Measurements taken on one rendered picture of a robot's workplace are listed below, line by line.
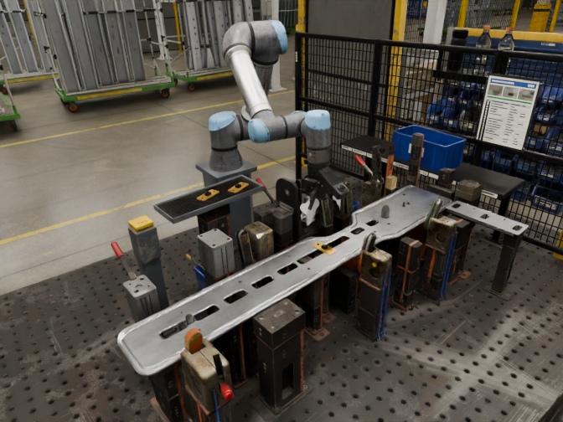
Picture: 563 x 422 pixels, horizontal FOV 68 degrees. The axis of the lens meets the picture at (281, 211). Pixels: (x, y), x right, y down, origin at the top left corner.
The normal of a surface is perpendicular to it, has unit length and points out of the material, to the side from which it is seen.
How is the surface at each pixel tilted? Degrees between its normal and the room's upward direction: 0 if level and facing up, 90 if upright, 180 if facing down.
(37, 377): 0
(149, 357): 0
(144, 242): 90
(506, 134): 90
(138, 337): 0
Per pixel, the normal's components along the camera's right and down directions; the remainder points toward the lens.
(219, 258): 0.65, 0.35
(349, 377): -0.02, -0.88
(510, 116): -0.76, 0.33
